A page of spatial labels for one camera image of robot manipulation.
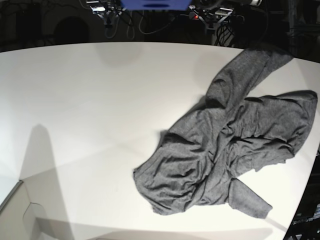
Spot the blue box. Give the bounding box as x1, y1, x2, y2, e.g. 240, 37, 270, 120
120, 0, 191, 11

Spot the grey cardboard box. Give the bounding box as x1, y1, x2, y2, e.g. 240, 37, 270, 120
0, 181, 74, 240

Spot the black power strip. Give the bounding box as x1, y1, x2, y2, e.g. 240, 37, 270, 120
188, 7, 245, 24

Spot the grey t-shirt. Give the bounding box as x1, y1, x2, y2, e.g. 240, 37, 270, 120
133, 48, 318, 219

